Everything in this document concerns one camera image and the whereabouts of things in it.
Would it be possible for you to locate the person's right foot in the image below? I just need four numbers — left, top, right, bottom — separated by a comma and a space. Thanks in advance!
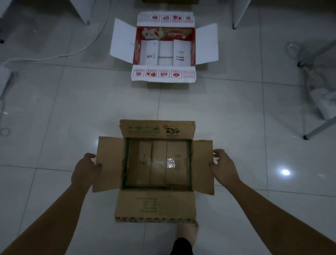
175, 222, 200, 248

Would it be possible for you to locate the person's right hand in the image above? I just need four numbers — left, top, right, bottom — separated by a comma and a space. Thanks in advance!
209, 149, 242, 188

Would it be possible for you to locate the white and red carton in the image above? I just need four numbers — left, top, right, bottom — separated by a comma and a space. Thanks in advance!
109, 11, 219, 84

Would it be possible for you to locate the person's right forearm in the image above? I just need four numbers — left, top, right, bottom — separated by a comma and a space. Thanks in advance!
229, 180, 336, 255

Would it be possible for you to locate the narrow brown packet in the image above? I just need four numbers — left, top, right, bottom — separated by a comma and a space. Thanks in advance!
138, 142, 153, 185

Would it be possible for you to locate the thin white cable loop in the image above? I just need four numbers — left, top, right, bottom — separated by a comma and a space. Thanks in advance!
285, 41, 317, 89

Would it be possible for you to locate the brown Rio printed carton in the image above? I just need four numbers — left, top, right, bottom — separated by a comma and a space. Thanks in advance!
92, 119, 215, 225

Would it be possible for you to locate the wide brown printed packet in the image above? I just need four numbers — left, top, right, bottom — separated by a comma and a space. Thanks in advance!
166, 142, 190, 186

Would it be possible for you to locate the white packet with coloured marks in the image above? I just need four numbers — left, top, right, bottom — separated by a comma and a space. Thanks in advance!
172, 39, 192, 67

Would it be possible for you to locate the plain white packet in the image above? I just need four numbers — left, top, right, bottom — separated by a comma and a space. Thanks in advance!
157, 41, 174, 58
157, 56, 174, 67

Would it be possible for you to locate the white cabinet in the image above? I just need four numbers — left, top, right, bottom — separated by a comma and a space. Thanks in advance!
69, 0, 96, 26

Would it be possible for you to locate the person's right leg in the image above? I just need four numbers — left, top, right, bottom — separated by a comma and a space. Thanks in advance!
170, 237, 194, 255

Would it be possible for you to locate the person's left forearm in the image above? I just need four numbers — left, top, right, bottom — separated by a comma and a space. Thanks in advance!
0, 184, 91, 255

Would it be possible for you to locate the white cabinet side panel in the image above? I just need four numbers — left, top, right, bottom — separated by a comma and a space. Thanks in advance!
232, 0, 253, 30

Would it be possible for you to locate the white packet with barcode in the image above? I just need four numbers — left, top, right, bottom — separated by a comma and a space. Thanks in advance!
139, 40, 160, 67

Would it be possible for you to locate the white plastic bag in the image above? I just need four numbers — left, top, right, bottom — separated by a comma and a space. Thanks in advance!
309, 87, 336, 120

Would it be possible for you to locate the brown packet with clear tape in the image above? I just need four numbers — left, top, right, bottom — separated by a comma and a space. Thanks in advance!
150, 141, 169, 186

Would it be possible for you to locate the grey metal stand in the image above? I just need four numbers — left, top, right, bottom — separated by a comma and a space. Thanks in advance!
297, 39, 336, 140

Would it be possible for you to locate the person's left hand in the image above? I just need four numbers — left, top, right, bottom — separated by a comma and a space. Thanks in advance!
71, 152, 103, 191

